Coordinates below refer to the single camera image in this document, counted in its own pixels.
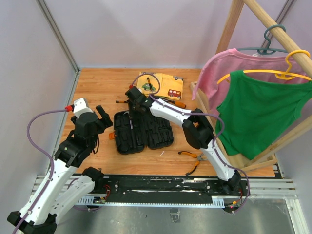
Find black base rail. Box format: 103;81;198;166
31;173;299;209

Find orange handled screwdriver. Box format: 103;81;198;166
163;99;186;109

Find pink t-shirt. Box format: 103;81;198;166
192;48;312;119

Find wooden clothes rack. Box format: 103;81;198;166
190;0;312;173

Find claw hammer black grip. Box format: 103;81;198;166
123;110;134;132

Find green tank top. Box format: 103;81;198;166
215;71;312;160

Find black plastic tool case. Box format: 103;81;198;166
110;111;174;155

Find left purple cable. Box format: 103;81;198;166
11;106;74;234

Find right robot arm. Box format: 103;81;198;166
125;86;241;195

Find teal clothes hanger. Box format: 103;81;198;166
237;24;288;55

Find yellow car print cloth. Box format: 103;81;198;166
136;72;184;100

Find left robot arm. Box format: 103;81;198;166
7;100;113;234

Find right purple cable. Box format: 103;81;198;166
129;74;251;215

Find orange needle nose pliers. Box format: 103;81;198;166
177;151;209;176

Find purple cable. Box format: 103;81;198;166
11;106;74;234
129;74;251;215

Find small screwdriver on cloth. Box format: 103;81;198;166
147;77;154;92

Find yellow clothes hanger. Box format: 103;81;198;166
213;49;311;86

